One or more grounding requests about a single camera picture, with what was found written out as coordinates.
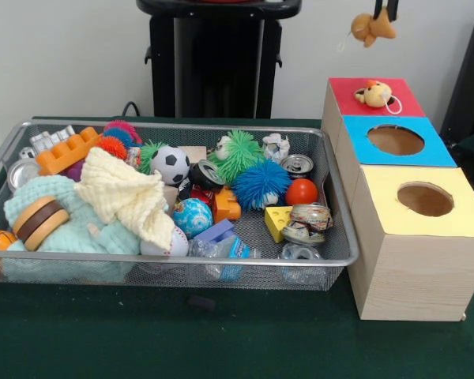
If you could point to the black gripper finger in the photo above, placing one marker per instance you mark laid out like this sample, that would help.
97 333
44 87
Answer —
378 8
393 10

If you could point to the brown plush toy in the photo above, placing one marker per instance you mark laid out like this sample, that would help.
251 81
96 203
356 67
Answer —
373 28

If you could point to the yellow plush duck toy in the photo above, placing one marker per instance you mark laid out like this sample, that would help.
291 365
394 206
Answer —
375 94

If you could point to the cream yellow cloth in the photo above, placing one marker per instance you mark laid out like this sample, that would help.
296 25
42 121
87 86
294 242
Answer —
122 193

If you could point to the wooden box with three holes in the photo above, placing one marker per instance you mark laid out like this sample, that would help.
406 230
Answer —
418 268

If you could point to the shallow mesh bin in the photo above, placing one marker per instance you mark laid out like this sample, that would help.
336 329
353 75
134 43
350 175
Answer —
63 276

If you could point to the green spiky ball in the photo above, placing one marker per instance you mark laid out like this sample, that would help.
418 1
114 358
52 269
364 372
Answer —
243 154

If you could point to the red ball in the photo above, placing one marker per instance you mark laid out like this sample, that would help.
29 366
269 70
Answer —
301 192

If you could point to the blue spiky ball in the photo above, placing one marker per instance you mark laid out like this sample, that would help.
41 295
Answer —
260 183

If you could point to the small soccer ball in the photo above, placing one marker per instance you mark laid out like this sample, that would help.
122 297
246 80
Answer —
170 165

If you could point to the blue globe ball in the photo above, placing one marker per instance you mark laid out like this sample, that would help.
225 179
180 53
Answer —
192 218

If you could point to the orange toy brick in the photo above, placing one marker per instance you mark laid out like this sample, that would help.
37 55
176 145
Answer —
63 154

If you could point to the mint green cloth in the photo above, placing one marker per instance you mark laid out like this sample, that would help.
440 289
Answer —
59 185

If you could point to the dark green table cloth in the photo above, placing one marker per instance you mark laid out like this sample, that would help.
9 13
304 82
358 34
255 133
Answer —
181 335

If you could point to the toy hamburger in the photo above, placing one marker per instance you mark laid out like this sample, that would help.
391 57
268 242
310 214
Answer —
39 223

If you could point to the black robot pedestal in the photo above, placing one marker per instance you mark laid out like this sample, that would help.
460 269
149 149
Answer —
221 59

